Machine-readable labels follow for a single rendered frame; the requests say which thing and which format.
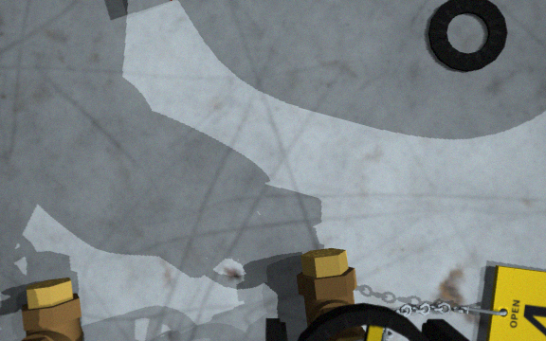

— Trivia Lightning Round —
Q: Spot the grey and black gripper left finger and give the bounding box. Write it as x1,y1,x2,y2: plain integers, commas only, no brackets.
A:
265,318,288,341

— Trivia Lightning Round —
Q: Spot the black flat ring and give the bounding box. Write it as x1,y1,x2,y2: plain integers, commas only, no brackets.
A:
428,0,507,72

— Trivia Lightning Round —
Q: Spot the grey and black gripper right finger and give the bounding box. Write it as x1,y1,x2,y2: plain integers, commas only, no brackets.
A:
422,319,470,341

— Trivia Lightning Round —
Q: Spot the yellow tag on silver chain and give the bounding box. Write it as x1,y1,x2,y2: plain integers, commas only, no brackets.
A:
394,265,546,341

